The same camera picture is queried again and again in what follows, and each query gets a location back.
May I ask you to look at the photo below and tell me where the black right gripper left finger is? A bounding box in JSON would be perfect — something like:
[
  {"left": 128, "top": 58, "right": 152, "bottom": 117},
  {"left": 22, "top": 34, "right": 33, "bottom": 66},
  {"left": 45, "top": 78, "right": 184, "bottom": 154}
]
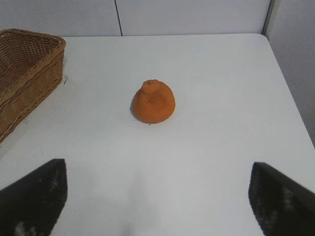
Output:
[{"left": 0, "top": 158, "right": 69, "bottom": 236}]

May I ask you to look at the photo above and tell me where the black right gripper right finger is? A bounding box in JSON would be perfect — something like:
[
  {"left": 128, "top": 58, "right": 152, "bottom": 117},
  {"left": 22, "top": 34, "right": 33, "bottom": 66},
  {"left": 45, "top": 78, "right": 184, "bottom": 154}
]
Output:
[{"left": 248, "top": 162, "right": 315, "bottom": 236}]

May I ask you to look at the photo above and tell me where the brown woven wicker basket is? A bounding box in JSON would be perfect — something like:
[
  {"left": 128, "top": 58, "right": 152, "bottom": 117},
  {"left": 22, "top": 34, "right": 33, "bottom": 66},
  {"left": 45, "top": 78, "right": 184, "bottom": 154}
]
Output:
[{"left": 0, "top": 29, "right": 67, "bottom": 144}]

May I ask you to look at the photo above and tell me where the knobbed orange fruit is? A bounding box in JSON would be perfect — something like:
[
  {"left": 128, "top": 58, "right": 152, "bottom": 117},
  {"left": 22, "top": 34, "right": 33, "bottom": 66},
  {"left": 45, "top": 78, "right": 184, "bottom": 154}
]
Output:
[{"left": 131, "top": 79, "right": 177, "bottom": 124}]

